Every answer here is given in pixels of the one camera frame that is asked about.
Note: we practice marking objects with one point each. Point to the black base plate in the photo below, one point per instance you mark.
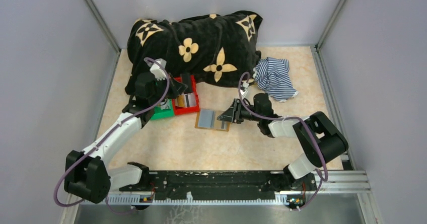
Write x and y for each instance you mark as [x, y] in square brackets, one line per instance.
[218, 185]

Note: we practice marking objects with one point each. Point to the blue striped cloth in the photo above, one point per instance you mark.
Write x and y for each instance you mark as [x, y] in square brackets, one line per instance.
[272, 76]

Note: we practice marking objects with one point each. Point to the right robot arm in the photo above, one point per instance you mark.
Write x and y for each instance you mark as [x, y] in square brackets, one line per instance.
[319, 138]

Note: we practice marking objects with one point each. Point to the yellow leather card holder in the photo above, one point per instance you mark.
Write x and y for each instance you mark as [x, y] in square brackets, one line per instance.
[207, 119]

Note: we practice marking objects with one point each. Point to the red plastic bin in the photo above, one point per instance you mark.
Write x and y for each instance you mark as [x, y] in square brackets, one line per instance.
[190, 82]

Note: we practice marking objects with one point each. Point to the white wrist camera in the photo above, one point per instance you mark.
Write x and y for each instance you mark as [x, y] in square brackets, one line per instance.
[243, 89]
[158, 69]

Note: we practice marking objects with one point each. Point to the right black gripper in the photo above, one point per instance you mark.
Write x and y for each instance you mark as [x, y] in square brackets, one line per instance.
[231, 114]

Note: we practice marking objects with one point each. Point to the green plastic bin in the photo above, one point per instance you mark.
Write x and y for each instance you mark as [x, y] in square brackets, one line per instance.
[163, 110]

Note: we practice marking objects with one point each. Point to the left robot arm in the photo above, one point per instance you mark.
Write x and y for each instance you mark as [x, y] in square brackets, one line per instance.
[86, 174]

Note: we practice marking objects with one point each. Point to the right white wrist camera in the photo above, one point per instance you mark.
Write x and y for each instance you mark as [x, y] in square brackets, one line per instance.
[243, 89]

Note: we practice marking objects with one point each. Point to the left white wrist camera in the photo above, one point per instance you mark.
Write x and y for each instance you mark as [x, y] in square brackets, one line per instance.
[158, 69]

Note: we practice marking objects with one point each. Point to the black floral blanket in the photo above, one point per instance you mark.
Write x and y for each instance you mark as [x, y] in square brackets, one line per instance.
[214, 49]

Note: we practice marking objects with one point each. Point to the aluminium front rail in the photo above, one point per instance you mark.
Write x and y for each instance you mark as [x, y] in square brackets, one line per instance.
[339, 182]

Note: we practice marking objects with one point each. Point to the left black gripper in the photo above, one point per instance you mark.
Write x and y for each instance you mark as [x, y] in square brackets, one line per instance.
[176, 88]

